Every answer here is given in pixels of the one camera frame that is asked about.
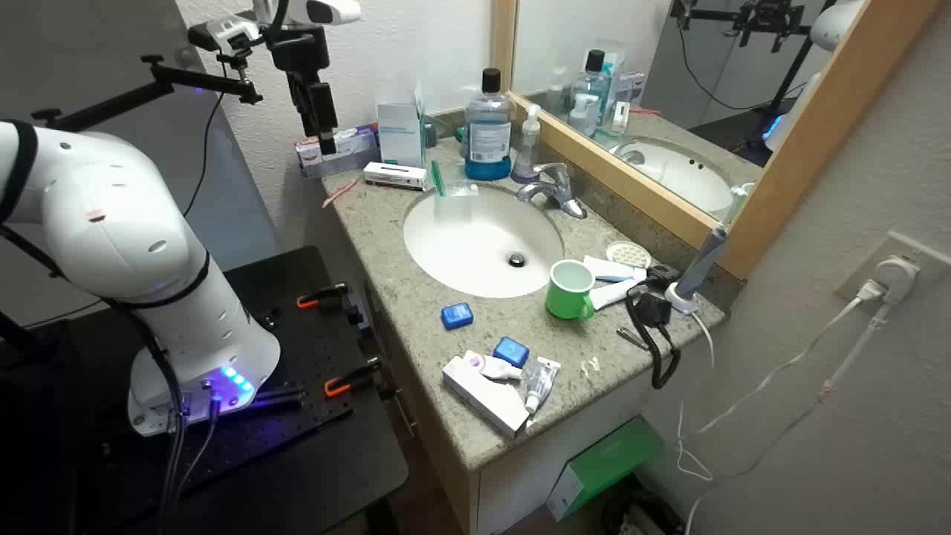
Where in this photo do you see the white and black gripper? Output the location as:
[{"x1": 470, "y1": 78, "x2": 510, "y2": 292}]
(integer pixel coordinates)
[{"x1": 262, "y1": 23, "x2": 343, "y2": 158}]

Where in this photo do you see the green mug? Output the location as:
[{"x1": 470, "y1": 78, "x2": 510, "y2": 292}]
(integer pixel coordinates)
[{"x1": 542, "y1": 256, "x2": 598, "y2": 323}]

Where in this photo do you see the white blue toothpaste carton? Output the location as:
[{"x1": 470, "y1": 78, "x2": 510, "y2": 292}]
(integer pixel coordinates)
[{"x1": 295, "y1": 123, "x2": 381, "y2": 178}]

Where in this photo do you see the thin red stick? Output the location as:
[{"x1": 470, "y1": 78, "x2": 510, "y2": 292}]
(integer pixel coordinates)
[{"x1": 319, "y1": 176, "x2": 365, "y2": 210}]

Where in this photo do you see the tissue box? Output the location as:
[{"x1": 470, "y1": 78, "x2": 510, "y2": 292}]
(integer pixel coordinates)
[{"x1": 375, "y1": 91, "x2": 427, "y2": 169}]

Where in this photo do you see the small white flat box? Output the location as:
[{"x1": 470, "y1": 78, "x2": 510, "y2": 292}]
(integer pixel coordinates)
[{"x1": 360, "y1": 161, "x2": 430, "y2": 194}]

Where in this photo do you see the clear plastic cup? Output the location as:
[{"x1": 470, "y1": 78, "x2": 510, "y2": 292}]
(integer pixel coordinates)
[{"x1": 433, "y1": 178, "x2": 481, "y2": 222}]

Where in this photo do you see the blue mouthwash bottle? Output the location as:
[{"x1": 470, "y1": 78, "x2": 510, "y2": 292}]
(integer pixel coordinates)
[{"x1": 463, "y1": 65, "x2": 513, "y2": 183}]

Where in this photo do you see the orange black clamp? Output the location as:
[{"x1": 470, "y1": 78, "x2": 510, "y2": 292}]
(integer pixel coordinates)
[
  {"x1": 291, "y1": 280, "x2": 350, "y2": 314},
  {"x1": 320, "y1": 357, "x2": 384, "y2": 402}
]

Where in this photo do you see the white oval sink basin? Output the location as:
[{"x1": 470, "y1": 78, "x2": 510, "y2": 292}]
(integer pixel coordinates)
[{"x1": 402, "y1": 183, "x2": 567, "y2": 302}]

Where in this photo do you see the chrome sink faucet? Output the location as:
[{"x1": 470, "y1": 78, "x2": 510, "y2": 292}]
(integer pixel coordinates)
[{"x1": 513, "y1": 161, "x2": 589, "y2": 221}]

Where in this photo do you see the small white red tube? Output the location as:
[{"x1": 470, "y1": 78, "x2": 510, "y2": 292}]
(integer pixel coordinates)
[{"x1": 463, "y1": 348, "x2": 525, "y2": 387}]

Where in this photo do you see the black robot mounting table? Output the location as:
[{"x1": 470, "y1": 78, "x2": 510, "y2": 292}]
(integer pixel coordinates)
[{"x1": 0, "y1": 243, "x2": 409, "y2": 535}]

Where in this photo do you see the round beige soap dish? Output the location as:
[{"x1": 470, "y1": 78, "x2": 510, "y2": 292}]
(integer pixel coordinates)
[{"x1": 603, "y1": 240, "x2": 653, "y2": 274}]

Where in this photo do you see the crumpled silver toothpaste tube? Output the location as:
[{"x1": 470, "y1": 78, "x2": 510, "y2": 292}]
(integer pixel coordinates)
[{"x1": 518, "y1": 353, "x2": 564, "y2": 417}]

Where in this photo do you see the grey electric toothbrush on charger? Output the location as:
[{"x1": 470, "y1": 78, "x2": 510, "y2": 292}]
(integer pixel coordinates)
[{"x1": 662, "y1": 222, "x2": 730, "y2": 313}]

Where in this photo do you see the white vanity cabinet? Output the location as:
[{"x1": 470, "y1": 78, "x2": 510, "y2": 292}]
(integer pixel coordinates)
[{"x1": 338, "y1": 246, "x2": 686, "y2": 535}]

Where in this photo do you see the green cardboard box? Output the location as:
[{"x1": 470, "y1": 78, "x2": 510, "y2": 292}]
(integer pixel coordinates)
[{"x1": 543, "y1": 412, "x2": 667, "y2": 527}]

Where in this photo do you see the small white plug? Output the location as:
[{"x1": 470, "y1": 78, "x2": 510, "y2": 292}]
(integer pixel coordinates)
[{"x1": 854, "y1": 276, "x2": 889, "y2": 308}]

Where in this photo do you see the large white plug adapter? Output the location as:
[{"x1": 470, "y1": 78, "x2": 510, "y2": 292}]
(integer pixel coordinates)
[{"x1": 872, "y1": 253, "x2": 924, "y2": 305}]

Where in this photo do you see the black camera cable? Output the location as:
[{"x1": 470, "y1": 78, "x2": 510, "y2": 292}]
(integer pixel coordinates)
[{"x1": 179, "y1": 91, "x2": 225, "y2": 221}]

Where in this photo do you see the black exterior camera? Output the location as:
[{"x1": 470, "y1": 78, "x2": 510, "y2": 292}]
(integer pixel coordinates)
[{"x1": 187, "y1": 14, "x2": 265, "y2": 53}]

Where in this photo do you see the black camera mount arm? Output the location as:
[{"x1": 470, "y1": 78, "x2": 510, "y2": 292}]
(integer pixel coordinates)
[{"x1": 29, "y1": 53, "x2": 265, "y2": 130}]

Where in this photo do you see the wall mirror glass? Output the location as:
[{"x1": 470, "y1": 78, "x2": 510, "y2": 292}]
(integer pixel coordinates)
[{"x1": 510, "y1": 0, "x2": 875, "y2": 225}]

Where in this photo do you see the wooden mirror frame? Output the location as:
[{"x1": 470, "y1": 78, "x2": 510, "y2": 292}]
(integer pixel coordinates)
[{"x1": 488, "y1": 0, "x2": 946, "y2": 280}]

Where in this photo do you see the white power cable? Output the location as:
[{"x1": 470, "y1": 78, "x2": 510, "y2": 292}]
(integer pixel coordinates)
[
  {"x1": 696, "y1": 293, "x2": 869, "y2": 436},
  {"x1": 680, "y1": 301, "x2": 894, "y2": 535}
]

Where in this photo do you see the white wall outlet plate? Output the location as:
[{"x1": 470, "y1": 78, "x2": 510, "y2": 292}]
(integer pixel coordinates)
[{"x1": 836, "y1": 230, "x2": 951, "y2": 319}]

